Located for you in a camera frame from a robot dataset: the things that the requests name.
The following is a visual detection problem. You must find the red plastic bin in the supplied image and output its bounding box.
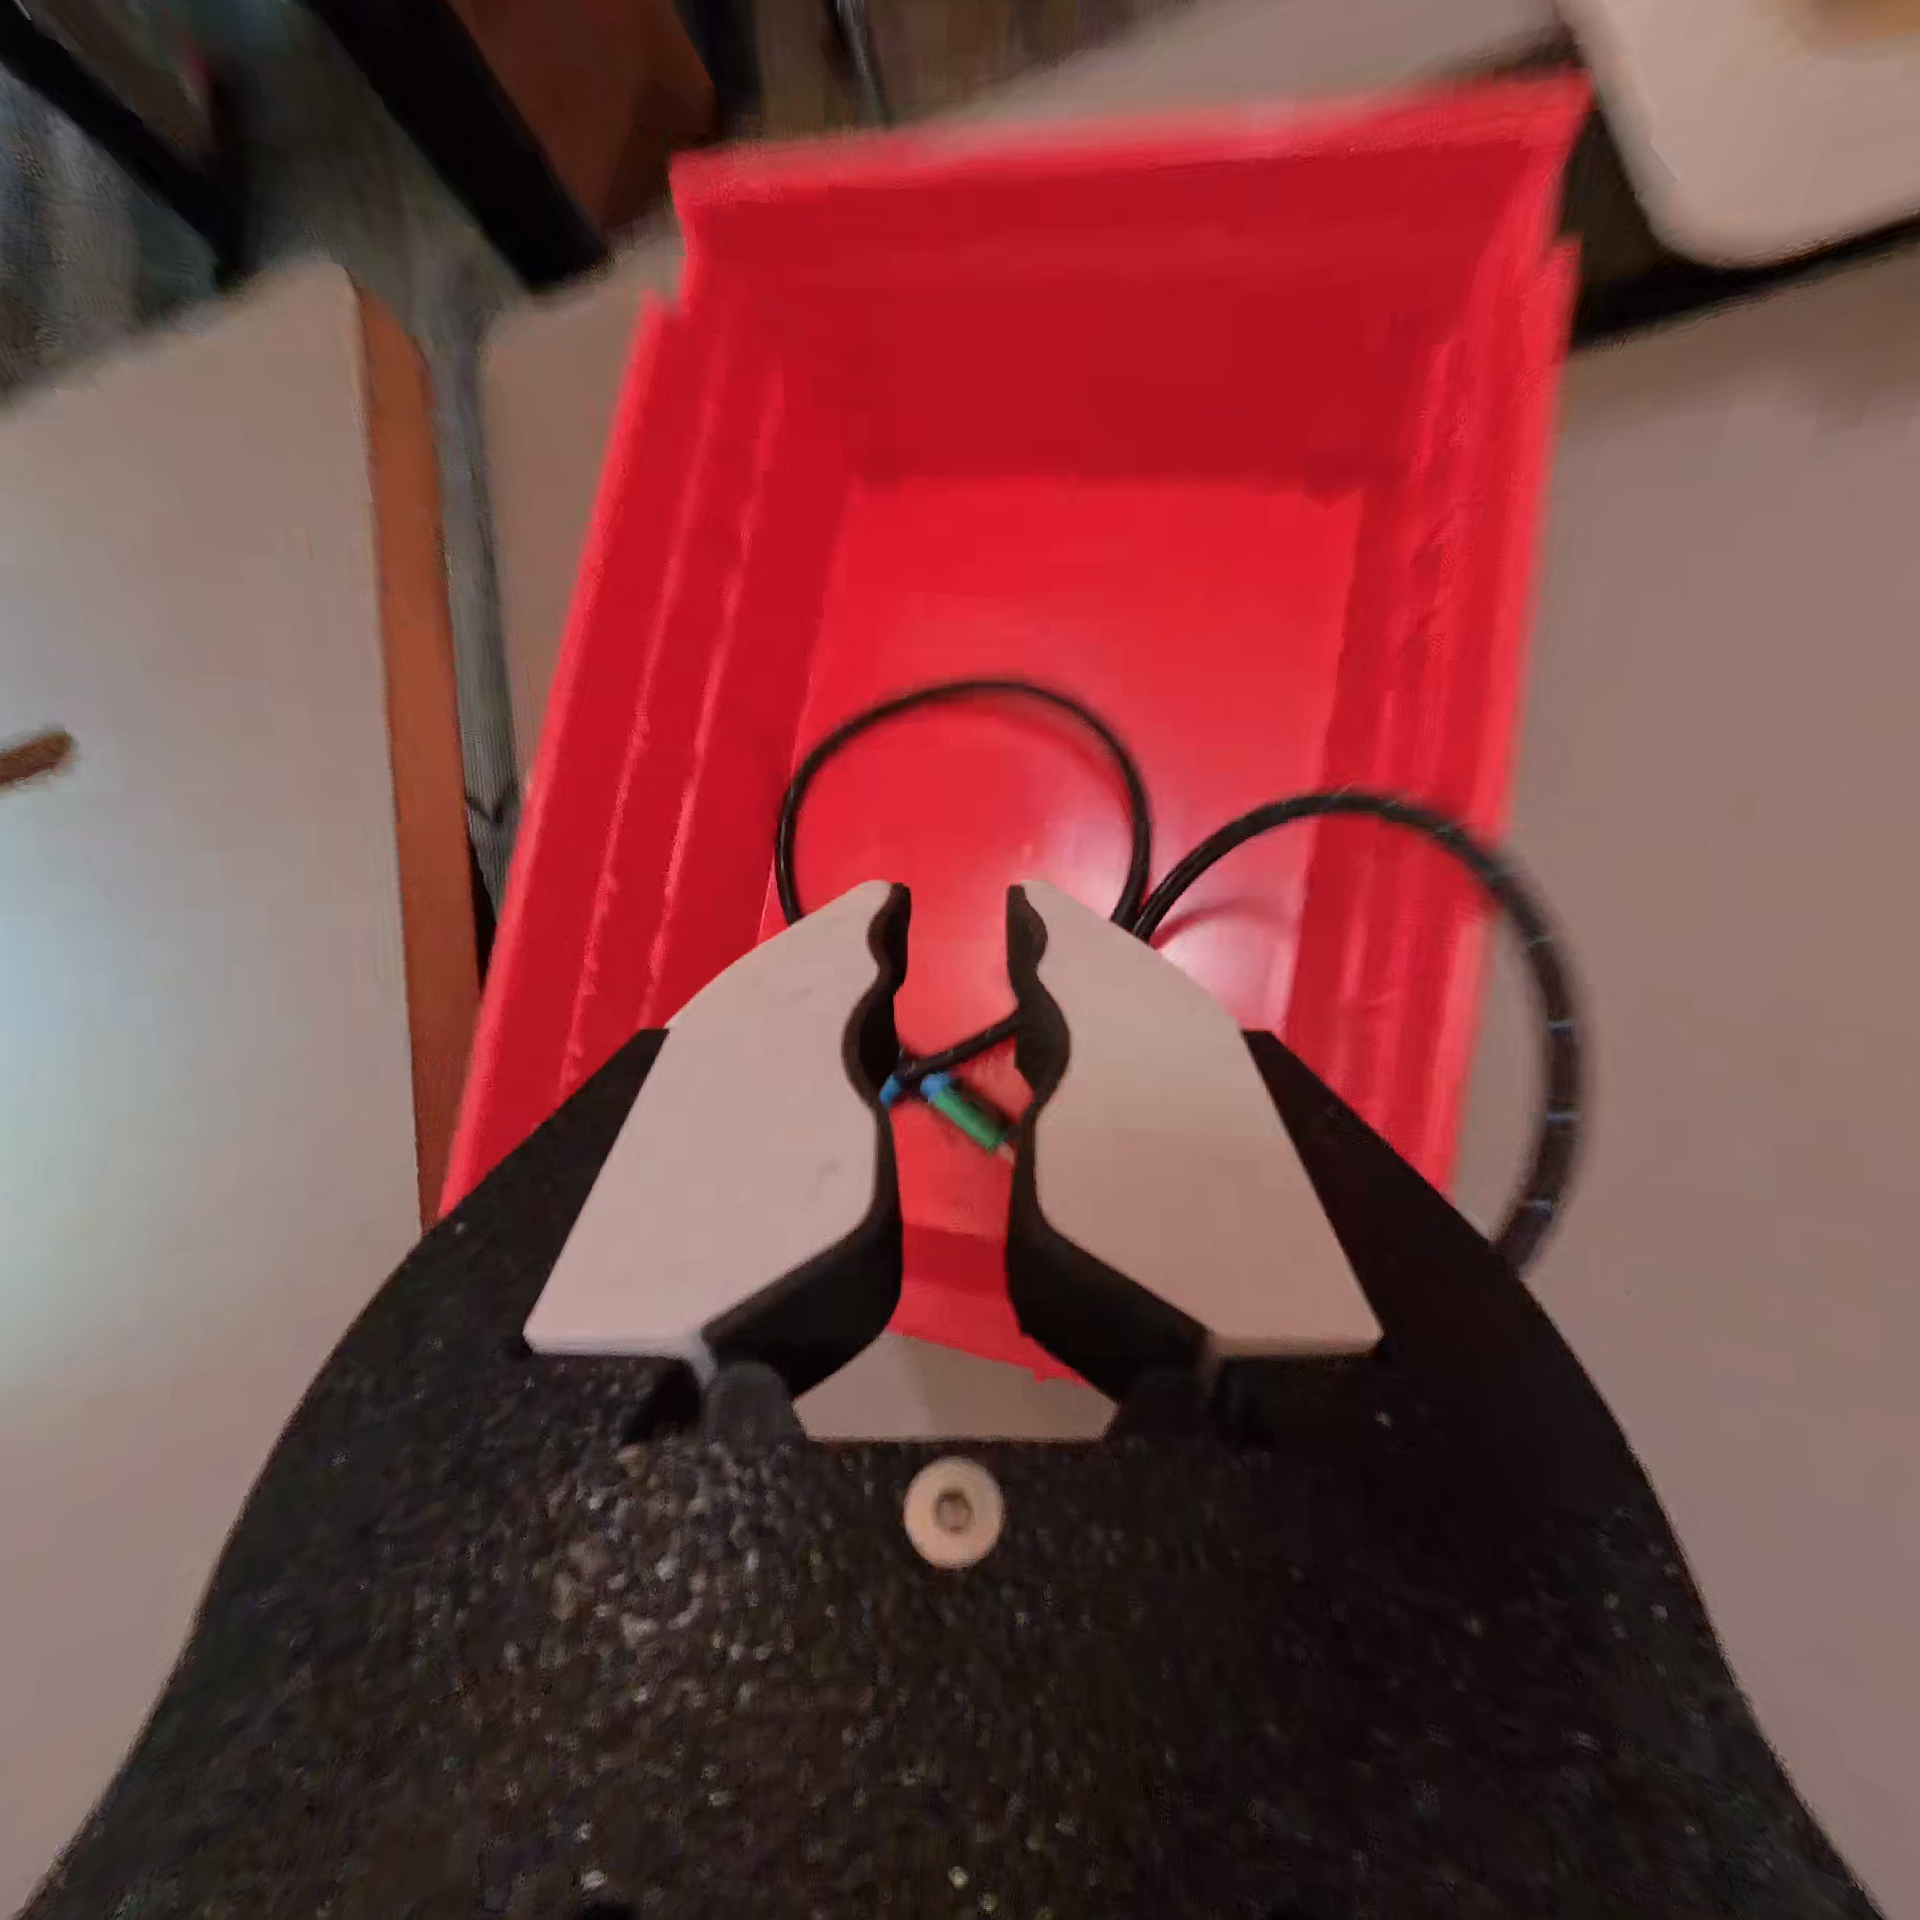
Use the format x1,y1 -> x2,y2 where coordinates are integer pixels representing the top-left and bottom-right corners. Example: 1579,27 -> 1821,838
441,68 -> 1597,1381

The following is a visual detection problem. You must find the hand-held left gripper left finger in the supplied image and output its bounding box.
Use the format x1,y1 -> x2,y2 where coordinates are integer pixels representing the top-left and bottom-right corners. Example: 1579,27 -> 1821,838
525,880 -> 914,1397

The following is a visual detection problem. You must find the white stand base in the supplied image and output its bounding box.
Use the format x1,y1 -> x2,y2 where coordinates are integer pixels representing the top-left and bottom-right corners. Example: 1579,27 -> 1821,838
1562,0 -> 1920,270

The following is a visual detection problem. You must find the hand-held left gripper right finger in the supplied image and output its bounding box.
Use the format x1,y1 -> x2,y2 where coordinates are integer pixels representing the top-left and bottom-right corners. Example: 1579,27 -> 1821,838
1007,880 -> 1387,1397

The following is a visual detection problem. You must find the black cable with green plugs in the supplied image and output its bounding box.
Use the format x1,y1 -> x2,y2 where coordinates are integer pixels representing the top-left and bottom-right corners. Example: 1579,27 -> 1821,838
771,678 -> 1586,1280

